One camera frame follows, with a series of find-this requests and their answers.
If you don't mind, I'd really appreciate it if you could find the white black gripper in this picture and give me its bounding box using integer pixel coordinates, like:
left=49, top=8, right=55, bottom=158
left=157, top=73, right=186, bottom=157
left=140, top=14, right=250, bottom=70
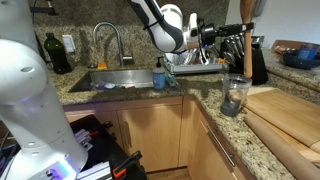
left=197, top=18, right=255, bottom=45

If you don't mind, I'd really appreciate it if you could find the wooden spoon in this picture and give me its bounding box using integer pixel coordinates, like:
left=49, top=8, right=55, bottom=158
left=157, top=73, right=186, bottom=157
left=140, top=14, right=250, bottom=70
left=240, top=0, right=254, bottom=78

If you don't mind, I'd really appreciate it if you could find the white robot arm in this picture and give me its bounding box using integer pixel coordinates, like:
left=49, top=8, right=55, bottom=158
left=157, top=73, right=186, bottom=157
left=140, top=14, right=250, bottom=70
left=0, top=0, right=88, bottom=180

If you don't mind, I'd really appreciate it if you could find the clear plastic blender cup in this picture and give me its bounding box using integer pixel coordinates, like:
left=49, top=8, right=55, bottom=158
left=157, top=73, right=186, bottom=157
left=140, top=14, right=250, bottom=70
left=220, top=73, right=252, bottom=117

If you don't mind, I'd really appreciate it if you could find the black knife block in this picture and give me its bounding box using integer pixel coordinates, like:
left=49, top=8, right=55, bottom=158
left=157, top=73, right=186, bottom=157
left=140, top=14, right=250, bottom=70
left=220, top=34, right=269, bottom=85

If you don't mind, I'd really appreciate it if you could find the grey dish drying rack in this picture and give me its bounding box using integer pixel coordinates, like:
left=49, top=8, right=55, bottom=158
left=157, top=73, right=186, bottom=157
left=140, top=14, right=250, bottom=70
left=162, top=49, right=228, bottom=75

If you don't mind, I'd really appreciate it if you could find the dark blue bowl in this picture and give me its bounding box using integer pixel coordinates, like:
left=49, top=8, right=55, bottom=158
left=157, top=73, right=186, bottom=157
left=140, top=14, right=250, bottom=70
left=282, top=44, right=320, bottom=70

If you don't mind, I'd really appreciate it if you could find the blue soap pump bottle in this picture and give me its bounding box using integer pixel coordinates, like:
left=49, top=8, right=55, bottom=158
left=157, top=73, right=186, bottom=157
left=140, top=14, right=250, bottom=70
left=153, top=57, right=165, bottom=89

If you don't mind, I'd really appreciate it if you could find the wooden cutting board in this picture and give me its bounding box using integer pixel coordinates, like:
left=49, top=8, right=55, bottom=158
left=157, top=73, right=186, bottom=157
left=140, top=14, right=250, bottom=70
left=245, top=87, right=320, bottom=152

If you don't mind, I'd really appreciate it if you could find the stainless steel kitchen faucet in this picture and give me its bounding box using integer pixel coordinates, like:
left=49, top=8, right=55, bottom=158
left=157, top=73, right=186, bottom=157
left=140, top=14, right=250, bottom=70
left=92, top=21, right=134, bottom=67

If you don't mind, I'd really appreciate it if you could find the orange sponge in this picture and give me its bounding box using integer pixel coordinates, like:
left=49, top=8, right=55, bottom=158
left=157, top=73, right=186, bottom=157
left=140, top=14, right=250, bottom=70
left=97, top=62, right=107, bottom=69

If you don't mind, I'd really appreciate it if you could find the stainless steel sink basin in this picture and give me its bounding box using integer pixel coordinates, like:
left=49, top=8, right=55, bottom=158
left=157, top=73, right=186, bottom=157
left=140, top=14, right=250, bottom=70
left=70, top=69, right=153, bottom=92

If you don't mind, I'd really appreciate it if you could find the wooden rolling pin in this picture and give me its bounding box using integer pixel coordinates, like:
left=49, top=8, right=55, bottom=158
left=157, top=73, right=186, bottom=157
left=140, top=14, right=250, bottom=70
left=244, top=110, right=320, bottom=180

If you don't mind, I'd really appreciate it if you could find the dark green glass bottle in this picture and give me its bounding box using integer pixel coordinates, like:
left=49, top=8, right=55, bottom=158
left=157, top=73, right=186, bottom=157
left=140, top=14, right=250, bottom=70
left=44, top=32, right=72, bottom=74

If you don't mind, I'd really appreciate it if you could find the teal handled brush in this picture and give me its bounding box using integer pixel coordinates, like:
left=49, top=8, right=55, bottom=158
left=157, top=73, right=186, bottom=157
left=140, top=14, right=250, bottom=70
left=166, top=74, right=177, bottom=88

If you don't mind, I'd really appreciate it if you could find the silver cabinet handle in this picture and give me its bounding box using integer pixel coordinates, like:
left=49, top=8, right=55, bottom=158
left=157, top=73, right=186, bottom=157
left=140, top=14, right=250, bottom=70
left=207, top=125, right=236, bottom=167

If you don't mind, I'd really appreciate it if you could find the white wall outlet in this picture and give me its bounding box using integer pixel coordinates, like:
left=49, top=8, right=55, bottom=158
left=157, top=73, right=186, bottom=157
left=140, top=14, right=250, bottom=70
left=62, top=35, right=75, bottom=53

